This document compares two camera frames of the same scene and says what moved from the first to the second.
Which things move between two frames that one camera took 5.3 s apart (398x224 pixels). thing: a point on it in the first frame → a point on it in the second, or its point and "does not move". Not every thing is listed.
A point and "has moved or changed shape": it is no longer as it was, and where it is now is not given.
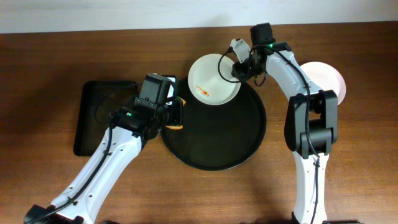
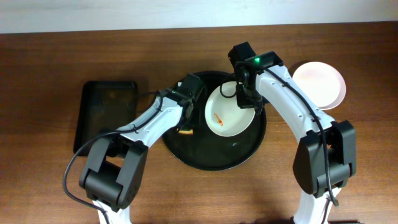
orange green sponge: [178, 122] has moved or changed shape
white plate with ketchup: [207, 84] → [224, 116]
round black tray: [217, 137] does not move
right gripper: [241, 71] → [246, 100]
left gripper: [177, 113] → [189, 116]
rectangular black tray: [97, 100] does not move
